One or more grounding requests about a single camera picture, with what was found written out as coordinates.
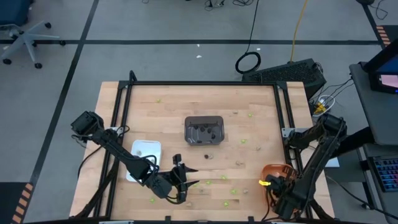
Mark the white paper sheet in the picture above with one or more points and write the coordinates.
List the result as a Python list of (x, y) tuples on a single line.
[(334, 162)]

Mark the orange plastic bin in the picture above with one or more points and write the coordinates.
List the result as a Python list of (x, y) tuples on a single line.
[(273, 169)]

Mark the dark grey keyboard desk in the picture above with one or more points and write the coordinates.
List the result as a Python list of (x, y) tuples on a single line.
[(373, 202)]

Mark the black perforated computer case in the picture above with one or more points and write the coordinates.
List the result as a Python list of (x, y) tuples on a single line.
[(286, 74)]

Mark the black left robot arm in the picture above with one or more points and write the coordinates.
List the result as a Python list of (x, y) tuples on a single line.
[(121, 152)]

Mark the black monitor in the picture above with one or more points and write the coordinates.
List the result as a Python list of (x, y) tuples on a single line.
[(385, 71)]

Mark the office chair base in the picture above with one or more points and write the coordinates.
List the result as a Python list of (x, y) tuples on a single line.
[(26, 39)]

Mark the backlit computer keyboard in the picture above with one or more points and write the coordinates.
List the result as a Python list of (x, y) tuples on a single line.
[(387, 172)]

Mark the grey side desk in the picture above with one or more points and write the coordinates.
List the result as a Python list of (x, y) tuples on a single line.
[(373, 109)]

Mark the dark grey translucent bin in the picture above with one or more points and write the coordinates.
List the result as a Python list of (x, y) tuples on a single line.
[(191, 138)]

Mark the white plastic bin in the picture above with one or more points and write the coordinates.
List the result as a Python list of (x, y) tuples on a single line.
[(149, 147)]

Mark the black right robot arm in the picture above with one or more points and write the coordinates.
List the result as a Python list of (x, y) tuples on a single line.
[(311, 165)]

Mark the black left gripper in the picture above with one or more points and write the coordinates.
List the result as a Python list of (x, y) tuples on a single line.
[(164, 183)]

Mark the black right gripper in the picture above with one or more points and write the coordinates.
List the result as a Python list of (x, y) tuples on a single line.
[(280, 186)]

